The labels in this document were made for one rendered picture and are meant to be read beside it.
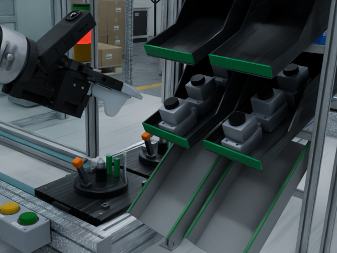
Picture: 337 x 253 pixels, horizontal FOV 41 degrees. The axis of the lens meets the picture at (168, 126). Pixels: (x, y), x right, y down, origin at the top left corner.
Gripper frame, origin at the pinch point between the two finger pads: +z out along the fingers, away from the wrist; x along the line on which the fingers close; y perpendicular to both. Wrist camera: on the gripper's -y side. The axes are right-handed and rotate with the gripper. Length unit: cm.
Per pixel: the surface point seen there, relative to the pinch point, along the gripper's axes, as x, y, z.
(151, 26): -830, -210, 694
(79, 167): -25.2, 20.5, 16.4
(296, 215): 3, 16, 73
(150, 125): -4.1, 4.8, 13.3
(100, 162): -26.9, 18.4, 23.4
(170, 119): 1.3, 2.4, 12.7
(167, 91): -105, -12, 114
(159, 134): -1.6, 5.9, 14.2
